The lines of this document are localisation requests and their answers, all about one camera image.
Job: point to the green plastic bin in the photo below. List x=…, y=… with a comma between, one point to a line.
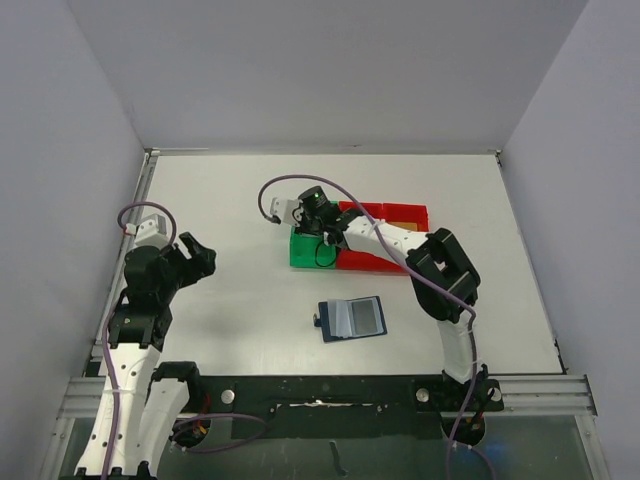
x=310, y=252

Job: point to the gold card in bin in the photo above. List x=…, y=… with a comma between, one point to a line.
x=405, y=225

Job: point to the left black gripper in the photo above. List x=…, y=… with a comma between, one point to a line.
x=200, y=264

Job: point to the middle red plastic bin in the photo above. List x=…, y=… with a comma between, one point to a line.
x=365, y=262

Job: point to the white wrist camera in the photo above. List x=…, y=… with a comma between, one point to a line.
x=286, y=211
x=150, y=231

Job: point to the red plastic bin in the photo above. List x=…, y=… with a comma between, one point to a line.
x=401, y=212
x=365, y=262

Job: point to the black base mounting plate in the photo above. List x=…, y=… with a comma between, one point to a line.
x=336, y=407

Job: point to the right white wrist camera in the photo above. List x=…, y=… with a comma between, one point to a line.
x=286, y=211

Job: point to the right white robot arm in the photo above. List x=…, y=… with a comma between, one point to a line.
x=444, y=280

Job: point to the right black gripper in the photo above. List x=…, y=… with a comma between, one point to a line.
x=305, y=223

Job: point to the right red plastic bin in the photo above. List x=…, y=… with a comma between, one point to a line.
x=401, y=212

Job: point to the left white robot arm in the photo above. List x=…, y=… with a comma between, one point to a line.
x=142, y=395

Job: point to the aluminium front rail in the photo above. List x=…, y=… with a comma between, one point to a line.
x=546, y=395

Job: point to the blue leather card holder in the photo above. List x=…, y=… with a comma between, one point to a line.
x=342, y=320

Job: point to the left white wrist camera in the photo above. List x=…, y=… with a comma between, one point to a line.
x=150, y=231

